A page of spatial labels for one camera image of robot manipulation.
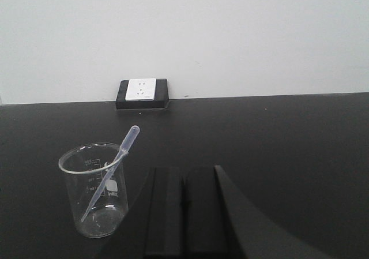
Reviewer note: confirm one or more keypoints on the clear plastic pipette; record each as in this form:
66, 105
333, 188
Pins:
123, 151

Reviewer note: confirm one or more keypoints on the clear glass beaker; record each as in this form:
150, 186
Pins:
84, 168

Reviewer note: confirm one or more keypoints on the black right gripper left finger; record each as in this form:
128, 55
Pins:
153, 226

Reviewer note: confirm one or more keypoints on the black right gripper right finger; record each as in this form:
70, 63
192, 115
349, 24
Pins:
221, 222

